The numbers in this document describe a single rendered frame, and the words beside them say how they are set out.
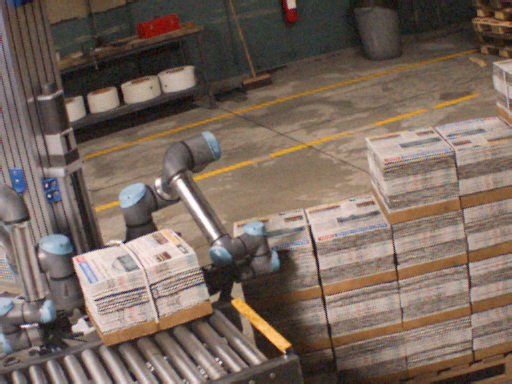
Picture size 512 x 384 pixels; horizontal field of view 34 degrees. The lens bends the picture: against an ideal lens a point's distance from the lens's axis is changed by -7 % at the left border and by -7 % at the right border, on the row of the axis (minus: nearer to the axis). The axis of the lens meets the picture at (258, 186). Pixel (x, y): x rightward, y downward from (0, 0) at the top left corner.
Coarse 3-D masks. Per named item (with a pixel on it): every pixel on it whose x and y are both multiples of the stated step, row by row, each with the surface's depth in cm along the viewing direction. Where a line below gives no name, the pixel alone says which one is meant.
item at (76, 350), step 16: (224, 304) 292; (240, 320) 296; (64, 352) 276; (80, 352) 276; (96, 352) 278; (160, 352) 287; (0, 368) 271; (16, 368) 269; (64, 368) 275; (128, 368) 284
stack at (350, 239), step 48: (288, 240) 327; (336, 240) 321; (384, 240) 323; (432, 240) 324; (480, 240) 325; (288, 288) 326; (384, 288) 328; (432, 288) 329; (480, 288) 331; (288, 336) 333; (336, 336) 334; (384, 336) 335; (432, 336) 337; (480, 336) 338
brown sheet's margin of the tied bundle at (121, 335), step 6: (90, 318) 293; (144, 324) 277; (120, 330) 274; (126, 330) 275; (132, 330) 276; (138, 330) 277; (144, 330) 277; (102, 336) 274; (108, 336) 273; (114, 336) 274; (120, 336) 275; (126, 336) 275; (132, 336) 276; (138, 336) 277; (108, 342) 273; (114, 342) 274
